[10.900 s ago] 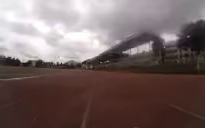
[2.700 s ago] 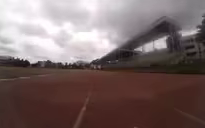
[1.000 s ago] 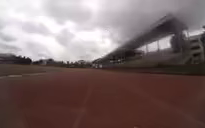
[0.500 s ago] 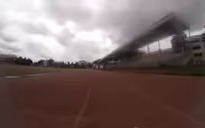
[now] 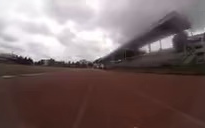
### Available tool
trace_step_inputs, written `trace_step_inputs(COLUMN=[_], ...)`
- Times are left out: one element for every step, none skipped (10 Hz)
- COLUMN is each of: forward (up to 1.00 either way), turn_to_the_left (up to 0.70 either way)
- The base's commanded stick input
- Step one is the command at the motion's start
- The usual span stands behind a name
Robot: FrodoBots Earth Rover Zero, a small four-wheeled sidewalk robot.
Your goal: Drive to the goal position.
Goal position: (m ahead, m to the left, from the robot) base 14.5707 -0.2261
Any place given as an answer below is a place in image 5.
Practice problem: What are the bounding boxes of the pale kerb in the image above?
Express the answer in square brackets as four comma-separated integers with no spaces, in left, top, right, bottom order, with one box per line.
[0,72,46,80]

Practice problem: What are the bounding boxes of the small dark tree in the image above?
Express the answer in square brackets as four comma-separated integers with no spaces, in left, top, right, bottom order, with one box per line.
[172,30,189,54]

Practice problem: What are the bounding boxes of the grandstand with sloped roof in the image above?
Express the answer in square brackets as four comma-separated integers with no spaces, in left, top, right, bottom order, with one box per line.
[93,11,193,70]

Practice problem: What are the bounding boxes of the grey multi-storey building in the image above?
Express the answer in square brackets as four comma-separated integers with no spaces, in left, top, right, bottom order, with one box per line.
[184,32,205,66]

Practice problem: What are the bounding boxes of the grass strip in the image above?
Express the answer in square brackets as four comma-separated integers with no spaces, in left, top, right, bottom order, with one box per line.
[104,63,205,76]

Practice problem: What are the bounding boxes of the grass field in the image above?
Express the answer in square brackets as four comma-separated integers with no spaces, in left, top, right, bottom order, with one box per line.
[0,62,98,80]

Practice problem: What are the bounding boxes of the row of distant trees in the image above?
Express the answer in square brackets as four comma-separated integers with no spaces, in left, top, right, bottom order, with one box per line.
[9,55,95,68]

